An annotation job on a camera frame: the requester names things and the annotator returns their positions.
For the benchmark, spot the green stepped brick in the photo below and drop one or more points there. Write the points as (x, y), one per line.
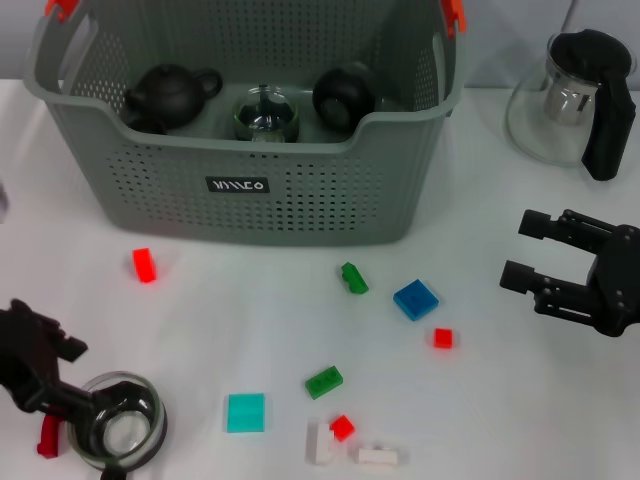
(355, 280)

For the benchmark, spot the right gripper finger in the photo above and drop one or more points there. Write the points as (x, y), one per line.
(520, 277)
(537, 225)

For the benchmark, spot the black clay teapot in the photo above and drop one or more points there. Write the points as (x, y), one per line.
(170, 95)

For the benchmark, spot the dark red curved brick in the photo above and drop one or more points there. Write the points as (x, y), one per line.
(47, 442)

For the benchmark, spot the orange-red rectangular brick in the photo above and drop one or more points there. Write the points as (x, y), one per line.
(145, 265)

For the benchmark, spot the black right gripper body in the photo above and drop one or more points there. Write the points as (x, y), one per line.
(620, 285)

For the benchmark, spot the white long brick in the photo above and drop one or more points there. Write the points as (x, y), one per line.
(377, 456)

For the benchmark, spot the grey perforated storage bin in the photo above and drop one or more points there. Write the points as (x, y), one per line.
(300, 200)

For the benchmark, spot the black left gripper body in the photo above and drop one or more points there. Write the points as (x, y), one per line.
(15, 360)

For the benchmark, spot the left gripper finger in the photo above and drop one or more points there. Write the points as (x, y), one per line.
(60, 345)
(70, 400)

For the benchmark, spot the teal square plate brick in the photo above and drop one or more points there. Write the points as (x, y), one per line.
(245, 412)

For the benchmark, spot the blue square plate brick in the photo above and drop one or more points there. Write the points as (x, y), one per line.
(416, 300)

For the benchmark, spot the small red square brick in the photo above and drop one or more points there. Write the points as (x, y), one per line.
(342, 427)
(443, 338)

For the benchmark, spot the green rectangular brick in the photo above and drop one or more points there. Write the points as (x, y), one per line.
(324, 381)

